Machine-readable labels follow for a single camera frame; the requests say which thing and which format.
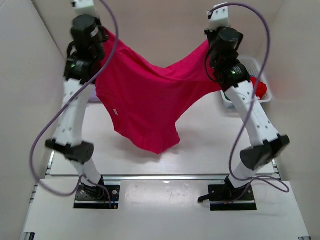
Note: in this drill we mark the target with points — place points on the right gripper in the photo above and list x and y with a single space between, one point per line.
211 34

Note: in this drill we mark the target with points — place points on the folded lilac t-shirt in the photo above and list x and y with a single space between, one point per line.
93 98

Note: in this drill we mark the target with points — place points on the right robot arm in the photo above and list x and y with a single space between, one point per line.
235 81

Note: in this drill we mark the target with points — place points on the red cloth in basket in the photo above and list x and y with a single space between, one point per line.
262 88

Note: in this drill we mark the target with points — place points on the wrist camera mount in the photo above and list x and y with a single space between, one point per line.
85 7
218 18

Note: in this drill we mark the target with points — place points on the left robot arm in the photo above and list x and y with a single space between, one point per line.
84 59

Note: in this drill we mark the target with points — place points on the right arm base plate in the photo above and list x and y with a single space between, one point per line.
222 198

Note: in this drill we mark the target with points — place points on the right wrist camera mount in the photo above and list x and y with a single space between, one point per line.
218 18

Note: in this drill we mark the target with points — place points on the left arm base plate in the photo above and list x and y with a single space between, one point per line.
99 200

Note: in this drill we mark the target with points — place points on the pink t-shirt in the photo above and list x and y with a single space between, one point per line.
145 101

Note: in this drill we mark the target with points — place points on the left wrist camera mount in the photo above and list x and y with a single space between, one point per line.
85 7

